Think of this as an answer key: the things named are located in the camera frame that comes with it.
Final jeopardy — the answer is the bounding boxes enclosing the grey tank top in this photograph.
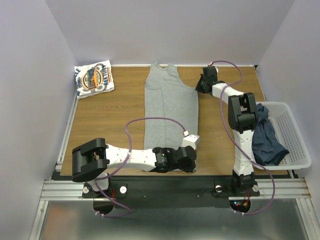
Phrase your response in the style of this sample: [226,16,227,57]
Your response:
[143,62,199,150]

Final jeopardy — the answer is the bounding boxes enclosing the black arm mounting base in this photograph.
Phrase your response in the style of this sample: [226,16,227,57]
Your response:
[81,175,261,210]

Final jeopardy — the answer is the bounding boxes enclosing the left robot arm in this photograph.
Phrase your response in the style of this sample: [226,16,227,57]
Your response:
[71,134,200,197]

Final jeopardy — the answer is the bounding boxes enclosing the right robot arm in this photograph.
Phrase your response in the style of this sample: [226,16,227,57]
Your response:
[195,66,258,195]

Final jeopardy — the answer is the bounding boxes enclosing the navy blue tank top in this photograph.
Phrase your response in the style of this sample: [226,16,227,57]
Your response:
[252,103,290,166]

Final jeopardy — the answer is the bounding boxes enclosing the folded white printed tank top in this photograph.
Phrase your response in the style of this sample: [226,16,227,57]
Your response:
[74,60,115,100]

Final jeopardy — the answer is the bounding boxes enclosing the white plastic laundry basket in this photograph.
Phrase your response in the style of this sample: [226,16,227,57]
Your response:
[261,101,312,171]

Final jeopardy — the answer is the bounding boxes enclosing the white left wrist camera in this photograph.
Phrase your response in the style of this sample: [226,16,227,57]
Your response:
[181,130,200,151]

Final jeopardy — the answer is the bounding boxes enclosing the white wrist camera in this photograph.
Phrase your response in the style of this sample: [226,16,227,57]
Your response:
[181,130,200,151]
[207,61,219,73]

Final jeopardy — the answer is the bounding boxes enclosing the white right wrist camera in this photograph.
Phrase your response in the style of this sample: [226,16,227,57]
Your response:
[207,61,219,73]

